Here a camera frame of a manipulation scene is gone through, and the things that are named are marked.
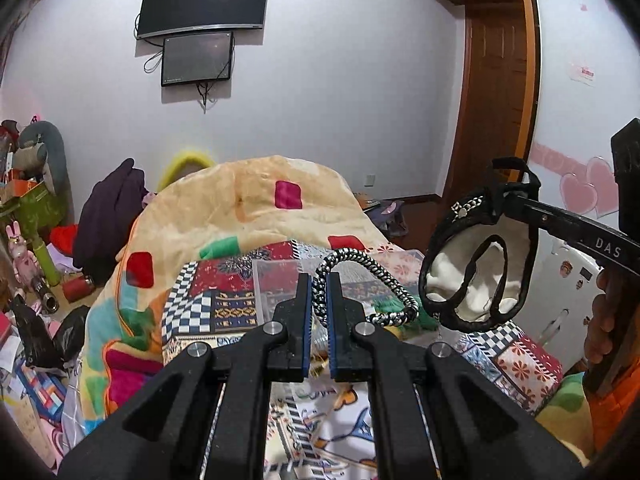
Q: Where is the grey backpack on floor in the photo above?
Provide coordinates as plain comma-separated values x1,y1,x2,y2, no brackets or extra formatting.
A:
357,196,409,240

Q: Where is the patchwork patterned bedspread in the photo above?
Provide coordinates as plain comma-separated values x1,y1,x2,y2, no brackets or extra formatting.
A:
166,249,580,479

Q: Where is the dark purple jacket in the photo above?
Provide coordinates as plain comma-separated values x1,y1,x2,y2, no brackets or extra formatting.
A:
73,158,148,286

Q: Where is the black white braided rope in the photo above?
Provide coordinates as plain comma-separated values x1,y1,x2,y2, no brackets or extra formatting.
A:
309,247,421,328

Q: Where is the grey plush toy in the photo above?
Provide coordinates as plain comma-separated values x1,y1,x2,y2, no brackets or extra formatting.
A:
13,120,68,196

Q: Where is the pink rabbit plush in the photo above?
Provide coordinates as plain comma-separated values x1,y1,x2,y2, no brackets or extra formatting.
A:
6,220,41,286

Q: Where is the small black monitor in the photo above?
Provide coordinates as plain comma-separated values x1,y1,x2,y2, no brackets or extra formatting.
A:
160,32,234,87

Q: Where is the green cloth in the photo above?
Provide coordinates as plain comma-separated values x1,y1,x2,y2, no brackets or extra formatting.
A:
367,296,439,332

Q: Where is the green cardboard box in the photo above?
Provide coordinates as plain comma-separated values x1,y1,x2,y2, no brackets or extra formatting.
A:
1,182,67,240

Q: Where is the black white fabric bag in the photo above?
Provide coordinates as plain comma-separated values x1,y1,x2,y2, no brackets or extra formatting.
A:
419,157,541,334

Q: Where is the beige fleece blanket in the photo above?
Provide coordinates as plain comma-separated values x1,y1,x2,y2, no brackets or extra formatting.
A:
77,156,397,432

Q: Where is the right human hand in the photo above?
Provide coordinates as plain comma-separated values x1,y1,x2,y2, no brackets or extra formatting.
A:
584,269,639,386

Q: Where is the large curved black television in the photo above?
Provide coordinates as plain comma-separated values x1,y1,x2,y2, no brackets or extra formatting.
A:
137,0,267,39

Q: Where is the brown wooden door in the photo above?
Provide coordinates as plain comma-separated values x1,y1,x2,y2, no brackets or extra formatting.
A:
442,0,538,205

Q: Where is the clear plastic storage box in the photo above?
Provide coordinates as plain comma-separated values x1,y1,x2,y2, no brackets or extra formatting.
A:
252,249,423,324

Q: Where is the yellow fuzzy plush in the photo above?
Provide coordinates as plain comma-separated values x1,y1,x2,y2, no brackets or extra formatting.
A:
157,150,215,192

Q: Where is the wall power socket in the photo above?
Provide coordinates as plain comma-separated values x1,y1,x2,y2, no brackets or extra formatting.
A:
364,174,375,188

